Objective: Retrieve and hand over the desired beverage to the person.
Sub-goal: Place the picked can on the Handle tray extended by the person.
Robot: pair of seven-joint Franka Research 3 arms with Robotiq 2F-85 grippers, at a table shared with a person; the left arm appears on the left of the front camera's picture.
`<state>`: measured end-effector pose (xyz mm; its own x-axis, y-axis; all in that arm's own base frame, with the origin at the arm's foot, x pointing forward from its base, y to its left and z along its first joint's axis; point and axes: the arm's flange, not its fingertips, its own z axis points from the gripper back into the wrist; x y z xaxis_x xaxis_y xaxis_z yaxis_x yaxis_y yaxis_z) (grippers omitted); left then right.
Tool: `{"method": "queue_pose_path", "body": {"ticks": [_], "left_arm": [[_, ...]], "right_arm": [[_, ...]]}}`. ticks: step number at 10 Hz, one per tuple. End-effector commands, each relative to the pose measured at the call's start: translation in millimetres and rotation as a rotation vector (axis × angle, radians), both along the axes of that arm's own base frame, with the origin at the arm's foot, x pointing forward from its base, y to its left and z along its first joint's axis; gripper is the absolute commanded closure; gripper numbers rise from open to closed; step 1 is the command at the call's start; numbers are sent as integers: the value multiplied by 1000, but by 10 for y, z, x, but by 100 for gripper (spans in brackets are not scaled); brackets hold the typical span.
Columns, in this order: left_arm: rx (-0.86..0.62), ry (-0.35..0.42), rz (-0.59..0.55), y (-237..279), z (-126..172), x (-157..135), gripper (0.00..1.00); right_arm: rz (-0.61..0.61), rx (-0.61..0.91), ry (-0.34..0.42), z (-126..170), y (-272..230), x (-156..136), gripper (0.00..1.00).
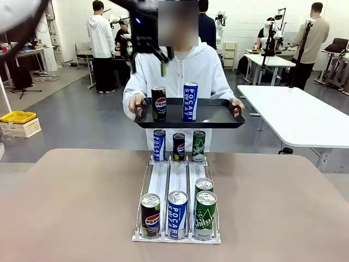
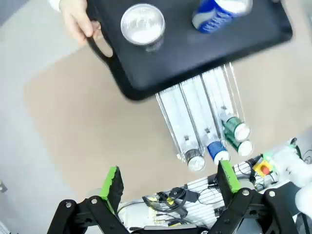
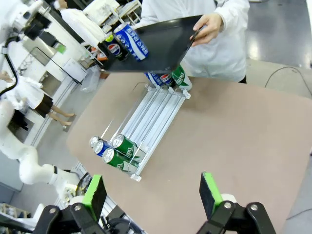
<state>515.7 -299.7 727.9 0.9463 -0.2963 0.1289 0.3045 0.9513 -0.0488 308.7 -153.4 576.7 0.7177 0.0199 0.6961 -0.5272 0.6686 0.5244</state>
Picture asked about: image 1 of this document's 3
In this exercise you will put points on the large white table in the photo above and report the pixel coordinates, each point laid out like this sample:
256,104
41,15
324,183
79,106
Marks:
294,117

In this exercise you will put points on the black speaker tripod stand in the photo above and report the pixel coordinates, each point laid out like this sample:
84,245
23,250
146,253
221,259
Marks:
21,76

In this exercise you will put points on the green Chilsung Cider can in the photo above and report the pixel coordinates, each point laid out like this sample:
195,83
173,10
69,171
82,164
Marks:
199,148
204,184
204,221

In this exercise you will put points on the person's right forearm white sleeve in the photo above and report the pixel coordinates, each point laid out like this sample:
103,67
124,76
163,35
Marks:
129,95

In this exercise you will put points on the white drawer cabinet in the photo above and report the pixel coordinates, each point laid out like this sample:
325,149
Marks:
230,53

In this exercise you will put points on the person's left hand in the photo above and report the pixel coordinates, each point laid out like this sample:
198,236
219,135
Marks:
237,102

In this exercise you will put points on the person in black top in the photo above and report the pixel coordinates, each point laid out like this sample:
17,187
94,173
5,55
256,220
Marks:
123,30

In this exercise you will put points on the man in beige jacket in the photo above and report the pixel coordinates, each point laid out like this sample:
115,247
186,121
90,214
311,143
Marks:
310,41

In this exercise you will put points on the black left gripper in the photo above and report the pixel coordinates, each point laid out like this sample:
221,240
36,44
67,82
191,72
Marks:
144,30

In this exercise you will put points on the blurred-face person white hoodie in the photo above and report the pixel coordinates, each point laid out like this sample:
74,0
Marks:
191,73

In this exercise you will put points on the white desk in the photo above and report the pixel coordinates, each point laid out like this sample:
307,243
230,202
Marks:
272,60

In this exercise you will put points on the black office chair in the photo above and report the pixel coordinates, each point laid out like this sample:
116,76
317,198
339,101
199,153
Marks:
338,45

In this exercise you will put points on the person's left forearm white sleeve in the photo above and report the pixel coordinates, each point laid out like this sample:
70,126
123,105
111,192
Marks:
229,94

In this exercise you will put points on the red cup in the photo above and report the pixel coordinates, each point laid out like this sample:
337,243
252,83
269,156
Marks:
4,47

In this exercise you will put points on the man in navy jacket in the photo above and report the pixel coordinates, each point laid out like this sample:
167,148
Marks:
207,27

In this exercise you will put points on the white tower air conditioner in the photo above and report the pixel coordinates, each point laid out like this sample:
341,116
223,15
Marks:
50,32

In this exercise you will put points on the small white robot arm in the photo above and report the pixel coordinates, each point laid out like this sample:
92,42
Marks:
221,24

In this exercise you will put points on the yellow and white crate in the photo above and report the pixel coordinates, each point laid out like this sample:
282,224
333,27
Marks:
21,129

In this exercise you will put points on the black Pepsi can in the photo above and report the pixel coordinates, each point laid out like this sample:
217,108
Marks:
159,106
179,147
150,218

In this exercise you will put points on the blue Pocari Sweat can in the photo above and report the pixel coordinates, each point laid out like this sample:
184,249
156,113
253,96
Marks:
190,103
177,218
159,144

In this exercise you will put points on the white sloped can rack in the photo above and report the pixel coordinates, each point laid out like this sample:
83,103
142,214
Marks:
158,180

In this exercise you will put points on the yellow box lid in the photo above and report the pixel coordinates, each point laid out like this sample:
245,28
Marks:
19,116

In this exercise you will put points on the man white hoodie black trousers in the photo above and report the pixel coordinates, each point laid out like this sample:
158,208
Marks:
99,46

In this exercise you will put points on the cluttered white side table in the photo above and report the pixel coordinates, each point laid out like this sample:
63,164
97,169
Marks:
27,52

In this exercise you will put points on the black plastic serving tray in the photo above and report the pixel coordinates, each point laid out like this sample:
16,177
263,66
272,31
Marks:
207,114

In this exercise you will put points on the person's right hand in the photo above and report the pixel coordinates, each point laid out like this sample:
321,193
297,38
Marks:
136,102

